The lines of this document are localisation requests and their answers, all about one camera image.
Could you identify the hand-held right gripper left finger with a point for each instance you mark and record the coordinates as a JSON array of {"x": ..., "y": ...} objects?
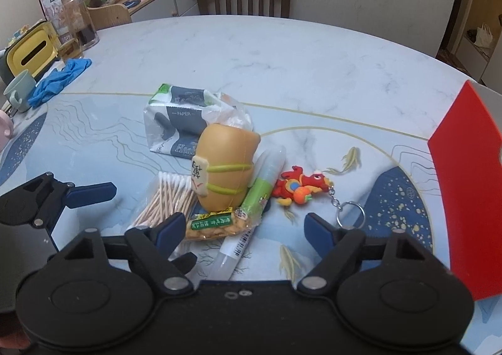
[{"x": 172, "y": 227}]

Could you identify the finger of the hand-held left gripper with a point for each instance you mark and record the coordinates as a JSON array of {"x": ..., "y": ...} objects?
[
  {"x": 92, "y": 192},
  {"x": 184, "y": 263}
]

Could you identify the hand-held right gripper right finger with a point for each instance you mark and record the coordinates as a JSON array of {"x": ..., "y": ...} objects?
[{"x": 319, "y": 231}]

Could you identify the cotton swab pack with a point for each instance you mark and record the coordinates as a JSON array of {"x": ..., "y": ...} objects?
[{"x": 168, "y": 194}]

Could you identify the peanut snack packet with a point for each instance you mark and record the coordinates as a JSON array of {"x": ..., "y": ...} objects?
[{"x": 211, "y": 223}]

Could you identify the green tube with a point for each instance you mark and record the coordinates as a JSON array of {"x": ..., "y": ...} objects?
[{"x": 261, "y": 186}]

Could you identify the yellow squishy toy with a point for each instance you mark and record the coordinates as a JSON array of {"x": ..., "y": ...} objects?
[{"x": 223, "y": 151}]

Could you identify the tissue pack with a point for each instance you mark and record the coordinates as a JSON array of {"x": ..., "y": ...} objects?
[{"x": 172, "y": 119}]

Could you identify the red cardboard box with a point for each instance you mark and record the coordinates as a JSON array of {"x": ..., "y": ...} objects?
[{"x": 470, "y": 182}]

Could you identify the pink cup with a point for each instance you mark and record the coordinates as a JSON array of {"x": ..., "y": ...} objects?
[{"x": 4, "y": 127}]

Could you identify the blue cloth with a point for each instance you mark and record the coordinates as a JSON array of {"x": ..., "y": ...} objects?
[{"x": 55, "y": 82}]

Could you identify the green mug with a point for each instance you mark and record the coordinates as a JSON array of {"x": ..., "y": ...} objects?
[{"x": 21, "y": 90}]

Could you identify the yellow tissue box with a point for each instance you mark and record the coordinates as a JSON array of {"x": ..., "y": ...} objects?
[{"x": 31, "y": 49}]

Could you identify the glass with dark drink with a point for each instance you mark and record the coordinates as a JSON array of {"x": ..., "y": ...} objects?
[{"x": 84, "y": 35}]

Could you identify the small light wooden chair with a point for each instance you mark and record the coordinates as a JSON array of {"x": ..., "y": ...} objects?
[{"x": 110, "y": 16}]

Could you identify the patterned doormat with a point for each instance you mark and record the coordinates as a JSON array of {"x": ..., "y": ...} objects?
[{"x": 451, "y": 59}]

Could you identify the white and wood cabinet unit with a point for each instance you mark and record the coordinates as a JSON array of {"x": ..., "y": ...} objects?
[{"x": 496, "y": 65}]

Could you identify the white plastic bag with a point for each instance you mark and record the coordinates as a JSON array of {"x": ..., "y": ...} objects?
[{"x": 483, "y": 35}]

